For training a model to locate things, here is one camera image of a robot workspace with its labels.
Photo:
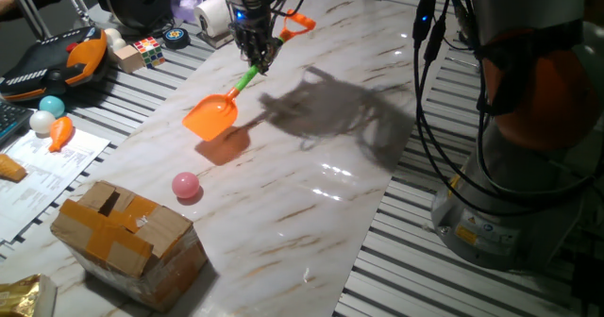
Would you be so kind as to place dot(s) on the large black round device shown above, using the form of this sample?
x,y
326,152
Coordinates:
x,y
134,1

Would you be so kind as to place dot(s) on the cardboard box with orange tape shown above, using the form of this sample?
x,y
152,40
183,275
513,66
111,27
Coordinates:
x,y
127,246

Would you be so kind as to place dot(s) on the grey metal tripod leg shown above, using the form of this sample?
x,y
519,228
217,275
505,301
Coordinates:
x,y
29,8

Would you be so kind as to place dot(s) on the large white plastic ball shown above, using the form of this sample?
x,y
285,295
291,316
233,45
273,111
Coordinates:
x,y
42,121

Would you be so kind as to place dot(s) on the white toilet paper roll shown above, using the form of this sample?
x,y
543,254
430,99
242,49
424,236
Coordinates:
x,y
212,14

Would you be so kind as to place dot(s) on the black round puck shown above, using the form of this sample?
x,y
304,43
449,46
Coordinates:
x,y
176,38

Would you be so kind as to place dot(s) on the gold foil package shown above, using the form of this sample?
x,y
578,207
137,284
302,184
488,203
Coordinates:
x,y
21,298

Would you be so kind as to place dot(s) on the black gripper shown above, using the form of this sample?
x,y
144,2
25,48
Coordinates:
x,y
254,20

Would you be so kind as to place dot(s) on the printed white paper sheet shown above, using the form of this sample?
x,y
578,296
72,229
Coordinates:
x,y
47,180

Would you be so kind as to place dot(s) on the pink plastic ball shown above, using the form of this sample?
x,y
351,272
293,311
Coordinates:
x,y
185,185

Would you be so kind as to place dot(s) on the plain wooden cube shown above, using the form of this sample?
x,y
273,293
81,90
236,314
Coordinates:
x,y
128,59

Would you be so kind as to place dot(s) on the colourful puzzle cube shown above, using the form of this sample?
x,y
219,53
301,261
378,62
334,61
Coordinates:
x,y
149,52

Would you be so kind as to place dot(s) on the marble pattern table sheet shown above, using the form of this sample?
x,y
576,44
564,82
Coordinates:
x,y
292,204

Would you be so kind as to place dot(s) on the purple plastic object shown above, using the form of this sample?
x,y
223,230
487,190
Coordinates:
x,y
185,8

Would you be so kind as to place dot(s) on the brown toy ice cream cone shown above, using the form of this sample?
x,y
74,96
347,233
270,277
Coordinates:
x,y
10,168

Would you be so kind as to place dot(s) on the teal plastic ball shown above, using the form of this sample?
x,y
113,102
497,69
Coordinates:
x,y
52,106

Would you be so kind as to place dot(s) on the small white ball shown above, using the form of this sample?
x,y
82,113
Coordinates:
x,y
112,36
120,44

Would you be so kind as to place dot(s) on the orange black power tool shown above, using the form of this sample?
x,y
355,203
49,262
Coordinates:
x,y
47,64

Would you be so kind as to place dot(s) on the flat tray under paper roll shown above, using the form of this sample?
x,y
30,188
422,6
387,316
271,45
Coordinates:
x,y
212,41

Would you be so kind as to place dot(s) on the orange toy carrot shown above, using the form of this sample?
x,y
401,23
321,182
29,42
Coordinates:
x,y
61,132

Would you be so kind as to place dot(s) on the thin metal rod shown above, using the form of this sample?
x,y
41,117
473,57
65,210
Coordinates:
x,y
74,1

